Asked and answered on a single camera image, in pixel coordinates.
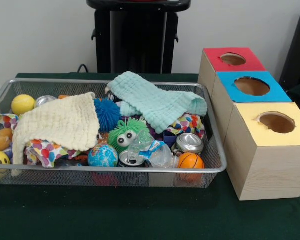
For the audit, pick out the blue spiky ball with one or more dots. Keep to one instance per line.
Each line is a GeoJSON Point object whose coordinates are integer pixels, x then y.
{"type": "Point", "coordinates": [107, 114]}

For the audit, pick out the small orange basketball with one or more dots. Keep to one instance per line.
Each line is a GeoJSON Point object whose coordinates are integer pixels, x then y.
{"type": "Point", "coordinates": [191, 161]}

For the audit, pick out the globe print ball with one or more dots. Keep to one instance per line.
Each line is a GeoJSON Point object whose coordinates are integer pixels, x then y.
{"type": "Point", "coordinates": [102, 156]}

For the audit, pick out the clear mesh bin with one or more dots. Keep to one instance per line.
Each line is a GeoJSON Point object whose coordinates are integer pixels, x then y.
{"type": "Point", "coordinates": [65, 177]}

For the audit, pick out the green fuzzy toy with eyes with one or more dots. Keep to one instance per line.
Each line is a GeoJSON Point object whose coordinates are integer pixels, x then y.
{"type": "Point", "coordinates": [127, 135]}

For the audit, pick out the silver can with open top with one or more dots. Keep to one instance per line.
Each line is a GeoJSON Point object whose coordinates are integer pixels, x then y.
{"type": "Point", "coordinates": [132, 160]}

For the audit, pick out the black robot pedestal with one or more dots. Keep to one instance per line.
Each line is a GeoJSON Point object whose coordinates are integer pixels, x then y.
{"type": "Point", "coordinates": [135, 40]}

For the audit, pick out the cream yellow cloth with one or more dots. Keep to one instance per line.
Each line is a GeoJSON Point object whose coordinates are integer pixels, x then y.
{"type": "Point", "coordinates": [55, 125]}

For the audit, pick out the mint green cloth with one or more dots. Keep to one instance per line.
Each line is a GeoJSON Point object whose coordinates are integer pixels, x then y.
{"type": "Point", "coordinates": [155, 102]}

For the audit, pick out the plain yellow ball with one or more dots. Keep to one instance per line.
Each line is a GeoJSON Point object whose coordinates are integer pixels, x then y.
{"type": "Point", "coordinates": [23, 104]}

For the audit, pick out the silver can with closed top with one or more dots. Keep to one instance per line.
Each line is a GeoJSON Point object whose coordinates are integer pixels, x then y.
{"type": "Point", "coordinates": [190, 142]}

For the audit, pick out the wooden box with three holes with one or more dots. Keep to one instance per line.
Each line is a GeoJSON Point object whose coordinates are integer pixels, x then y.
{"type": "Point", "coordinates": [270, 165]}

